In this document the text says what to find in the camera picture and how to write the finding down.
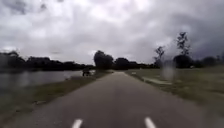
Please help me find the dark rounded tree clump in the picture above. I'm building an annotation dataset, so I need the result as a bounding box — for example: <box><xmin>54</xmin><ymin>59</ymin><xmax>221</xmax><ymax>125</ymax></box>
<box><xmin>113</xmin><ymin>57</ymin><xmax>138</xmax><ymax>71</ymax></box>

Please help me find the dark broad tree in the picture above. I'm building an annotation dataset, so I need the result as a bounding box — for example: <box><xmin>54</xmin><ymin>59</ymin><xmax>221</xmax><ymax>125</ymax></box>
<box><xmin>93</xmin><ymin>50</ymin><xmax>115</xmax><ymax>71</ymax></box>

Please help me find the grey asphalt path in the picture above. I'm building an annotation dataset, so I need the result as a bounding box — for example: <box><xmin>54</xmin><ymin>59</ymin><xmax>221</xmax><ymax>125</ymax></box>
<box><xmin>6</xmin><ymin>71</ymin><xmax>224</xmax><ymax>128</ymax></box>

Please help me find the pale side path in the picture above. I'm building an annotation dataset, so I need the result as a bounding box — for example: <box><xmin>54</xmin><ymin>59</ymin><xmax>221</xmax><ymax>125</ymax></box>
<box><xmin>141</xmin><ymin>76</ymin><xmax>173</xmax><ymax>86</ymax></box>

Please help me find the small thin tree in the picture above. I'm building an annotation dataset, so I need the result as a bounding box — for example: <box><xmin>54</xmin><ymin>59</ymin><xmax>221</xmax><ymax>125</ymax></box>
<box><xmin>153</xmin><ymin>45</ymin><xmax>166</xmax><ymax>69</ymax></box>

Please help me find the distant row of trees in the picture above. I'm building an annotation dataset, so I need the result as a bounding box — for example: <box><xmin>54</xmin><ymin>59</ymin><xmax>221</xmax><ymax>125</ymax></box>
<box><xmin>136</xmin><ymin>54</ymin><xmax>224</xmax><ymax>70</ymax></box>

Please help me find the row of trees behind water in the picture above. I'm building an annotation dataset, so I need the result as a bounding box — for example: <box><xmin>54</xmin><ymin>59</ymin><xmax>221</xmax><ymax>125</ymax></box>
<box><xmin>0</xmin><ymin>50</ymin><xmax>96</xmax><ymax>73</ymax></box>

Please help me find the tall thin tree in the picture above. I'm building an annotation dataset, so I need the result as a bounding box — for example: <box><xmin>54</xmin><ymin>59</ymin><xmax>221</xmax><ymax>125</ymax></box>
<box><xmin>175</xmin><ymin>31</ymin><xmax>191</xmax><ymax>57</ymax></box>

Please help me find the grey water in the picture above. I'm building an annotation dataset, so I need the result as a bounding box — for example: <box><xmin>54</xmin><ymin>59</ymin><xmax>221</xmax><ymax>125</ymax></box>
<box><xmin>0</xmin><ymin>69</ymin><xmax>96</xmax><ymax>90</ymax></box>

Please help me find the grass verge beside water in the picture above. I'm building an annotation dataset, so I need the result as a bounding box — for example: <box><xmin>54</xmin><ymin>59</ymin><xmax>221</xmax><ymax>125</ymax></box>
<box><xmin>0</xmin><ymin>70</ymin><xmax>113</xmax><ymax>125</ymax></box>

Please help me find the open grass field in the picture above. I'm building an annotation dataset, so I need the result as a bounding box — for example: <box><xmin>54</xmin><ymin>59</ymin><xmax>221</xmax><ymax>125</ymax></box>
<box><xmin>124</xmin><ymin>65</ymin><xmax>224</xmax><ymax>116</ymax></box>

